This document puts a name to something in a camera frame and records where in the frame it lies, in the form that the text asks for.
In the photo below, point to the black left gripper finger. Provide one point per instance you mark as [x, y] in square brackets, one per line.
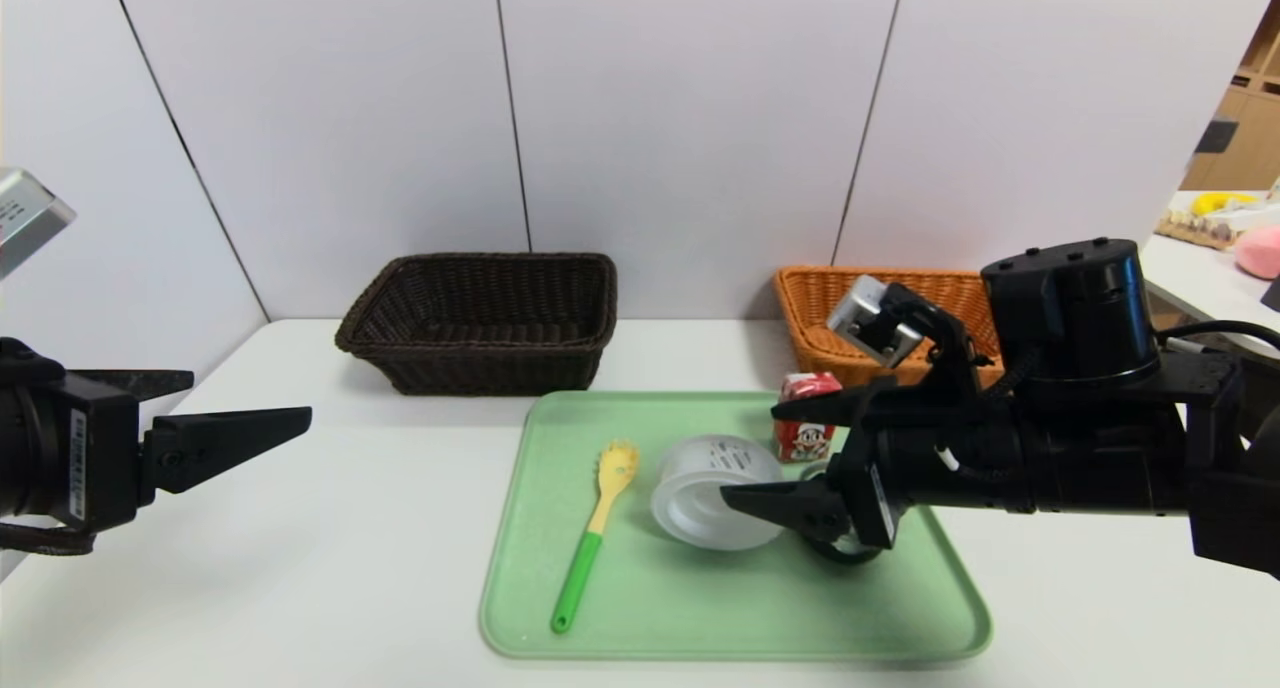
[215, 450]
[140, 381]

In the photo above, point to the dark brown wicker basket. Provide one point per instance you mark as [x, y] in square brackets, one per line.
[480, 358]

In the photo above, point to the light green plastic tray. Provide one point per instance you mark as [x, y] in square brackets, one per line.
[700, 598]

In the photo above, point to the yellow banana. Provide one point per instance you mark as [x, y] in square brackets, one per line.
[1220, 202]

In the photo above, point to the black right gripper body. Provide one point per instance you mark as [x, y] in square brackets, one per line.
[868, 496]

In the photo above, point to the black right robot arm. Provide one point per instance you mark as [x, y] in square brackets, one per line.
[1080, 308]

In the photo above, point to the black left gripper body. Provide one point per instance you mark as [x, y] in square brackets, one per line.
[97, 456]

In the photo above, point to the orange wicker basket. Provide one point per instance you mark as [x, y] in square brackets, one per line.
[815, 318]

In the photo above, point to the white background table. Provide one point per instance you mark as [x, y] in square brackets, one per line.
[1200, 273]

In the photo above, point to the pink plush toy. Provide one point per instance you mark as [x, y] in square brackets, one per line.
[1260, 251]

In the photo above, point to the white translucent plastic container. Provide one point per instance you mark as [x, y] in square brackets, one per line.
[700, 498]

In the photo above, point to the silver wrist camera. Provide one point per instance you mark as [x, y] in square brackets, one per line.
[20, 218]
[870, 318]

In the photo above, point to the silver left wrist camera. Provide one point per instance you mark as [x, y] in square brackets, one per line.
[20, 218]

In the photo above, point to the yellow green pasta fork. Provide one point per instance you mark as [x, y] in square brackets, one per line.
[590, 553]

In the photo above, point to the wooden board with items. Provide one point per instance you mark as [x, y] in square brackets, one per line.
[1195, 230]

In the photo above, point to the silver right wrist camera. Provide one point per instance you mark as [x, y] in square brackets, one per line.
[870, 318]

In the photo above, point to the wooden shelf unit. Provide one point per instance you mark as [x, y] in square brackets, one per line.
[1250, 148]

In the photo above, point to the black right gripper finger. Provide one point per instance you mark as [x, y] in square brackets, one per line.
[800, 508]
[840, 406]

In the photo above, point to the red snack box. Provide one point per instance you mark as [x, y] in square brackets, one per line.
[800, 443]

